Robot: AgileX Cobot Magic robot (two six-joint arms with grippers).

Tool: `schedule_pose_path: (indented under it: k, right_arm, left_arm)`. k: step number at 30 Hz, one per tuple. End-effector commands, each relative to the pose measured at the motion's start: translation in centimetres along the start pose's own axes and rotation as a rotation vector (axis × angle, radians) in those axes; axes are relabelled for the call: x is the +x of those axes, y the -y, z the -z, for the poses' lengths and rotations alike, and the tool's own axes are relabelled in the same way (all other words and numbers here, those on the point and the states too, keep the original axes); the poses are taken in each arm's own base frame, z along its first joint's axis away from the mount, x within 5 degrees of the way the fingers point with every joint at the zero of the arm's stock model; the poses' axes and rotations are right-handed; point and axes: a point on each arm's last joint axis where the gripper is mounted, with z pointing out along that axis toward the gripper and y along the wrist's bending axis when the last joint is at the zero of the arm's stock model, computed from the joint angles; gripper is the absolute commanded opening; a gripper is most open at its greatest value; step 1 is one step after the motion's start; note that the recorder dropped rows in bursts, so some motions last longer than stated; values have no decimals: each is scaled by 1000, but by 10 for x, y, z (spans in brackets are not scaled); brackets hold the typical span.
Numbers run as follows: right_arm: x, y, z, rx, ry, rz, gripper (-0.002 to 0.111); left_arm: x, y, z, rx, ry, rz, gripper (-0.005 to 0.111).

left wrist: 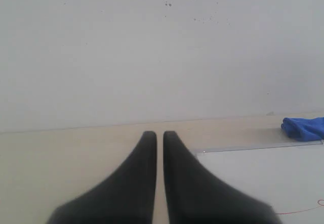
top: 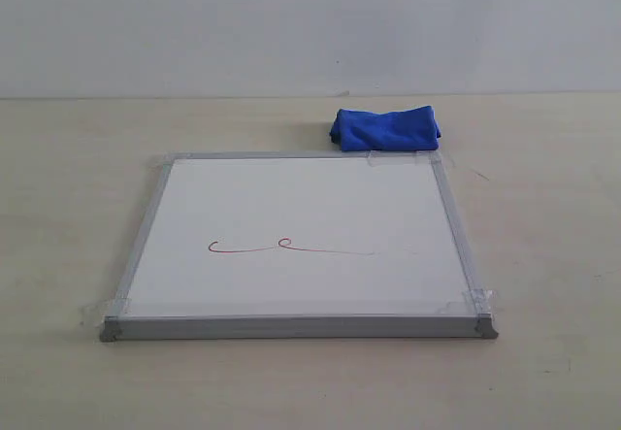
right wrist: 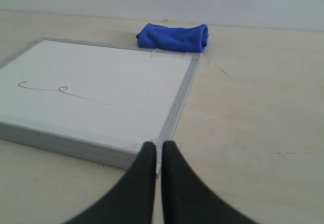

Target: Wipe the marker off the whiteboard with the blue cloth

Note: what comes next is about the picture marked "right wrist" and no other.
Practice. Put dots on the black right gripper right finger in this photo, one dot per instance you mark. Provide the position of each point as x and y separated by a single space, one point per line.
185 197

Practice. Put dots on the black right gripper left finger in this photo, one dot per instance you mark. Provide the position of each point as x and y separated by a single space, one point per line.
131 200

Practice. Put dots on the blue cloth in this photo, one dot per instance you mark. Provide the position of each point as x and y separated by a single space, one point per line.
193 40

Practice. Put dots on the white whiteboard with aluminium frame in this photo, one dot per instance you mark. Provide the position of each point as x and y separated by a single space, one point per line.
91 100

